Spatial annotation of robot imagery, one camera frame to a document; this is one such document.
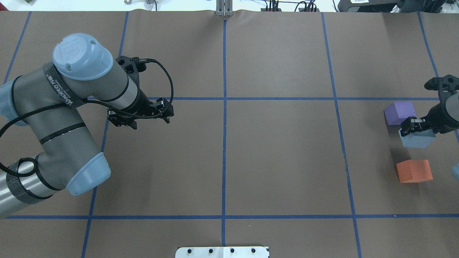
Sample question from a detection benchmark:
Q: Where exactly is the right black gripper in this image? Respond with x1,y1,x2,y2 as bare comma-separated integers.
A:
400,75,459,137

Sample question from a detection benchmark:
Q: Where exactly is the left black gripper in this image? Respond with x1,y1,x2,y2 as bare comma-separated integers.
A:
116,56,174,130

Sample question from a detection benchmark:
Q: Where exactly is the light blue foam block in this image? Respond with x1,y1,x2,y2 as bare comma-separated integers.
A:
398,129,436,149

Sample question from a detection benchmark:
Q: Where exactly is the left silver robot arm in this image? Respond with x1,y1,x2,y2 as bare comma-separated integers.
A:
1,33,174,219

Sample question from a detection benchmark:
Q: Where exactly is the purple foam block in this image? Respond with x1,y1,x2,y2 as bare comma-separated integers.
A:
384,101,417,126

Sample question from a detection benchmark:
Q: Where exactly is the orange foam block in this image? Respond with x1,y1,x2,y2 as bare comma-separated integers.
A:
396,159,433,183

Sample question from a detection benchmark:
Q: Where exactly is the aluminium frame post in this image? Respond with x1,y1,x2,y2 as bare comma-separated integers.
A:
215,0,234,17

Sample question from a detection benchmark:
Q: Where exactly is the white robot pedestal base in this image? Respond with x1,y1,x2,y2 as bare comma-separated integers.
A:
175,246,270,258

